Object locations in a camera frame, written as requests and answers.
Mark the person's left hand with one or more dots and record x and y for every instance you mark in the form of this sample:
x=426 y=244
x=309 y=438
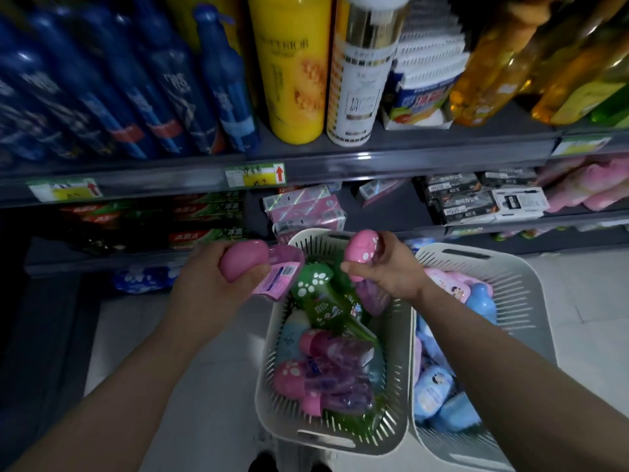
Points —
x=206 y=294

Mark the person's right hand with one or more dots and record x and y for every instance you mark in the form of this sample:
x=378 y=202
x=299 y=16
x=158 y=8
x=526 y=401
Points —
x=395 y=272

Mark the person's right thumb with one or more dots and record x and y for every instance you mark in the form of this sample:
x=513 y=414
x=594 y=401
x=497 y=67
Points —
x=357 y=268

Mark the person's left thumb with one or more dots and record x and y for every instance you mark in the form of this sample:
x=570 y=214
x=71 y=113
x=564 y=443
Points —
x=255 y=282

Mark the pink paw print bottle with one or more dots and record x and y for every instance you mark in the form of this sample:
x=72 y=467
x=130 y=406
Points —
x=362 y=246

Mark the pink bottle with pink label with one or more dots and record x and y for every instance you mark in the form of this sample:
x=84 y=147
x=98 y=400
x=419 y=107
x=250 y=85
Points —
x=243 y=258

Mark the person's left forearm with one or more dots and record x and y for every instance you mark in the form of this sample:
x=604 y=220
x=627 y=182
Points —
x=113 y=403

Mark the person's right forearm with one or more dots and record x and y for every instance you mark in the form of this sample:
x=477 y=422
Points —
x=511 y=388

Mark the green paw print bottle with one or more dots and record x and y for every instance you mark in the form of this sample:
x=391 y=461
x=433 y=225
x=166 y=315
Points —
x=317 y=289

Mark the pale blue bottle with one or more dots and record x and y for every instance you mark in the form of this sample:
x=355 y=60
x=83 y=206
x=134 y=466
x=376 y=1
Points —
x=291 y=336

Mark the pink shiny box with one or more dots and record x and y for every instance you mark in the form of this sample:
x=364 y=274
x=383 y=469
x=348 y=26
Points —
x=304 y=209
x=297 y=196
x=309 y=225
x=381 y=189

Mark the pink translucent bottle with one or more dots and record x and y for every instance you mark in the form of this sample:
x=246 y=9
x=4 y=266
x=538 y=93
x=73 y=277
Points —
x=339 y=348
x=339 y=403
x=295 y=380

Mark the stack of red green boxes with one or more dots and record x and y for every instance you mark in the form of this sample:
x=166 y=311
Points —
x=196 y=221

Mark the pink cartoon print bottle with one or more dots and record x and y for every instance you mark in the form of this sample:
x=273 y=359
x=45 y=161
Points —
x=449 y=284

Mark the light blue bottle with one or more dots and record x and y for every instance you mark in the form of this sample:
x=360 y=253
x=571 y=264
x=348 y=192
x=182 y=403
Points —
x=432 y=390
x=430 y=341
x=457 y=413

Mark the yellow shelf price tag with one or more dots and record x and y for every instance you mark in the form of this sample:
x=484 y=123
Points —
x=66 y=190
x=255 y=175
x=580 y=146

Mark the blue flower print packet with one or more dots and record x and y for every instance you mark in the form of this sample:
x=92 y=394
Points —
x=142 y=279

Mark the grey metal shelf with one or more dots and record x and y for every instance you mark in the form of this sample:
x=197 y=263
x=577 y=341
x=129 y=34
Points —
x=393 y=157

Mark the white slotted plastic basket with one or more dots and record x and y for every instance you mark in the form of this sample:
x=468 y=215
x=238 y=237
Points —
x=275 y=403
x=521 y=299

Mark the blue round cap bottle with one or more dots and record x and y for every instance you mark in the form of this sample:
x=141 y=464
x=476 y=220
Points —
x=482 y=302

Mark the stack of black white boxes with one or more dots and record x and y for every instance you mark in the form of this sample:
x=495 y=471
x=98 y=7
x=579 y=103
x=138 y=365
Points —
x=471 y=199

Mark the grey lower shelf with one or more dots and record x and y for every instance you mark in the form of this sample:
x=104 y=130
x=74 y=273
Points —
x=123 y=255

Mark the person's black left shoe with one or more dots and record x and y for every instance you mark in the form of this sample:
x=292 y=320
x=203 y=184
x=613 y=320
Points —
x=263 y=463

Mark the person's black shoe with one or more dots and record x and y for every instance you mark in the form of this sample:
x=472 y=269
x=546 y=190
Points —
x=322 y=467
x=263 y=463

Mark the white and gold spray can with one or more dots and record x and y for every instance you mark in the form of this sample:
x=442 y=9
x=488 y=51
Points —
x=361 y=78

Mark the person's black right shoe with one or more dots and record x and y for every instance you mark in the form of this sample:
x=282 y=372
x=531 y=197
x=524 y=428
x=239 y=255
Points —
x=322 y=467

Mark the stack of white blue boxes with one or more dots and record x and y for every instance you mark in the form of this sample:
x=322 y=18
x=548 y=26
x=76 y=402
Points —
x=427 y=73

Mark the row of blue bottles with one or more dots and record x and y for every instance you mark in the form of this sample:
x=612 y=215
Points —
x=147 y=83

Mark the orange liquid bottle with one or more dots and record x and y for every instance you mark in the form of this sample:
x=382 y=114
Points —
x=491 y=73
x=580 y=88

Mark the pile of pink packets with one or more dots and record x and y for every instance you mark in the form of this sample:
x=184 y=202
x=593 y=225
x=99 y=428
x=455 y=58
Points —
x=589 y=184

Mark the green liquid bottle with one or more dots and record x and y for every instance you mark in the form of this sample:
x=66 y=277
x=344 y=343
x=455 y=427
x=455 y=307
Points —
x=614 y=110

